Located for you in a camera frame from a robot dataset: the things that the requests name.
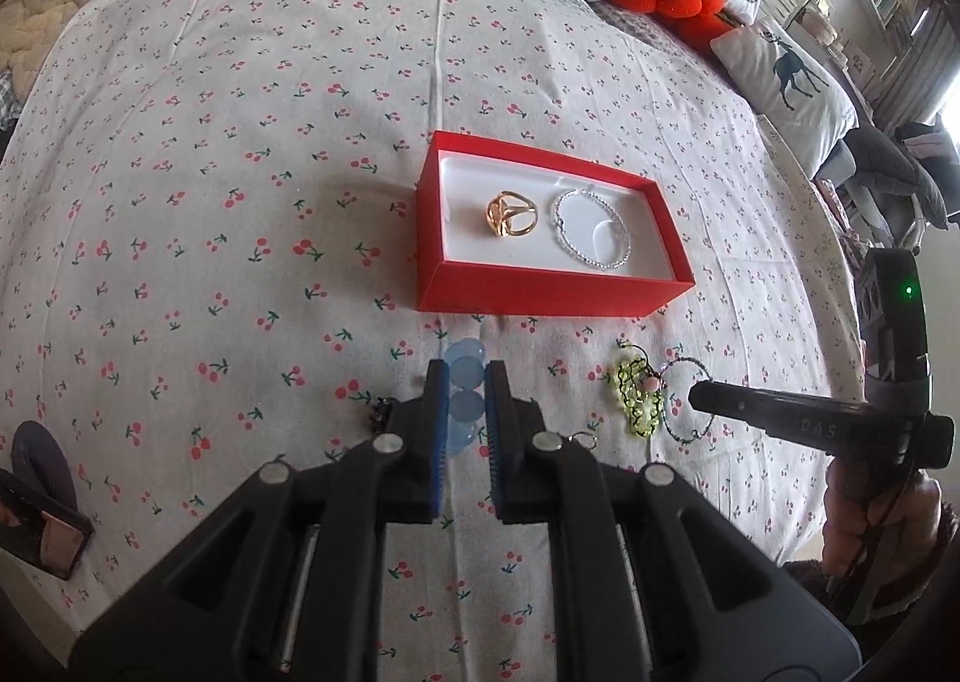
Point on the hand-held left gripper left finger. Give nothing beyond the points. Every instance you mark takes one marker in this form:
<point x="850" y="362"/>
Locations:
<point x="437" y="427"/>

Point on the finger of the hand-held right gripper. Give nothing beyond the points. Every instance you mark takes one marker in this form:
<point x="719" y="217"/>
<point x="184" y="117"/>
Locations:
<point x="780" y="419"/>

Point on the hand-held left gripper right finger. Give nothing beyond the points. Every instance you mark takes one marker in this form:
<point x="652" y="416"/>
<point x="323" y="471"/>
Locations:
<point x="495" y="427"/>

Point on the black bead ornament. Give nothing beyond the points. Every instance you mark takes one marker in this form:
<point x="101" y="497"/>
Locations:
<point x="381" y="413"/>

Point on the red jewelry box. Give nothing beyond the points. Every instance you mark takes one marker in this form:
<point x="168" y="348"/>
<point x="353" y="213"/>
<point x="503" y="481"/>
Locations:
<point x="555" y="292"/>

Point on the person's right hand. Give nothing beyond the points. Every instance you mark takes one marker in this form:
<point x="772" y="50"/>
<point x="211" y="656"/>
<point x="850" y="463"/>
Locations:
<point x="844" y="532"/>

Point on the grey chair with clothes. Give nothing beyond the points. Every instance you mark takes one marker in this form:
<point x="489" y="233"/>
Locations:
<point x="892" y="172"/>

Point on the deer print pillow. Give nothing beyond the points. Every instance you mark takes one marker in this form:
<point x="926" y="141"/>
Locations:
<point x="795" y="90"/>

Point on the wicker basket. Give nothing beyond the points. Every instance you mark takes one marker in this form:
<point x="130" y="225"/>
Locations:
<point x="817" y="26"/>

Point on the cherry print bedsheet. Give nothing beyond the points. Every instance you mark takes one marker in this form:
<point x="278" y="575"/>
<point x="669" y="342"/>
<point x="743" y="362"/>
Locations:
<point x="262" y="150"/>

